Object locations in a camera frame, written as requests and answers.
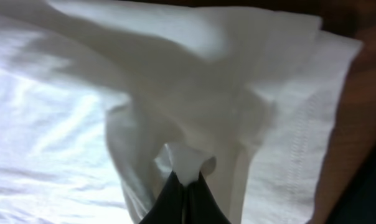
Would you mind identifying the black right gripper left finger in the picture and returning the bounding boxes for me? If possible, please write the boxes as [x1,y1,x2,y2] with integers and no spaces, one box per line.
[139,172,184,224]

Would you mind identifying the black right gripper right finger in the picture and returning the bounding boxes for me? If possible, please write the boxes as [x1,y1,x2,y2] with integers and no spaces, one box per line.
[185,172,230,224]

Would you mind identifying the white t-shirt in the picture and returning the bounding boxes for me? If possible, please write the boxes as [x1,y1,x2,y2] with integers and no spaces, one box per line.
[0,1,362,223]

